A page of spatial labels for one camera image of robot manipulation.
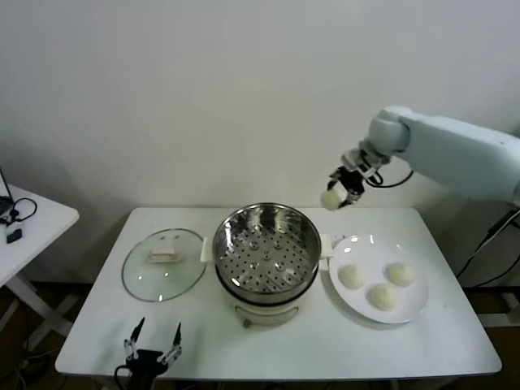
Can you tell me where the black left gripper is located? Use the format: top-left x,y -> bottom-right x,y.
123,316 -> 183,373

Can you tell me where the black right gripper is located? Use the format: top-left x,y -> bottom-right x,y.
327,165 -> 366,207

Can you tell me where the white steamed baozi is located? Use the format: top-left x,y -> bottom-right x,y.
385,262 -> 416,286
366,283 -> 398,310
320,188 -> 350,211
339,264 -> 366,290

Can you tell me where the stainless steel steamer basket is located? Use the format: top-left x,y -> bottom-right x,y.
201,201 -> 334,296

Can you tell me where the glass pot lid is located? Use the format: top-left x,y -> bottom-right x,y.
122,227 -> 207,304

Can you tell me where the cream electric cooker base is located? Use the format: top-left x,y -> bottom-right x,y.
217,266 -> 322,328

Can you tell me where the white oval plate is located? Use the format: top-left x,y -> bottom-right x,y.
327,233 -> 430,325

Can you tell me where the white folding side table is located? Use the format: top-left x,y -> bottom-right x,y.
0,184 -> 80,354

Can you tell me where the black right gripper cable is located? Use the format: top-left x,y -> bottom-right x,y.
367,170 -> 414,189

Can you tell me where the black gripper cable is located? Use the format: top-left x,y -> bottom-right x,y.
114,363 -> 137,390
367,170 -> 414,189

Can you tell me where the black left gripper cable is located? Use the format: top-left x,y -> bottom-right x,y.
114,363 -> 137,390

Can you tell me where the grey floor cable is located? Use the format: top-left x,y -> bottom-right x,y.
15,348 -> 58,381

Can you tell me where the black looped cable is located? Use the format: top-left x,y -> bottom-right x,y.
6,197 -> 38,225

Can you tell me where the white furniture frame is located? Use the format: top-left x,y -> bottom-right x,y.
473,284 -> 520,326

